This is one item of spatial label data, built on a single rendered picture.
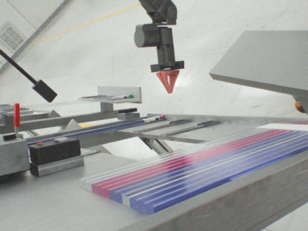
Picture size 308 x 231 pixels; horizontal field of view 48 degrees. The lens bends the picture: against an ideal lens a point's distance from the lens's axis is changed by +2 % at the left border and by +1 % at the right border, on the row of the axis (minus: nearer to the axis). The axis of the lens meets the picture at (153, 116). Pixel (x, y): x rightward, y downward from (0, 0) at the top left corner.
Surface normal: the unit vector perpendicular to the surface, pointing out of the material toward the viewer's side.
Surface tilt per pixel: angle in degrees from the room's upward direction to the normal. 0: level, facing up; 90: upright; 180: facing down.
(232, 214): 90
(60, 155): 90
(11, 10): 90
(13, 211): 42
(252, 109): 0
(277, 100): 0
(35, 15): 90
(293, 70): 0
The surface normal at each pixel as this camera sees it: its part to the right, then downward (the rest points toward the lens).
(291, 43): -0.59, -0.63
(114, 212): -0.10, -0.99
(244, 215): 0.63, 0.03
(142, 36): -0.80, 0.16
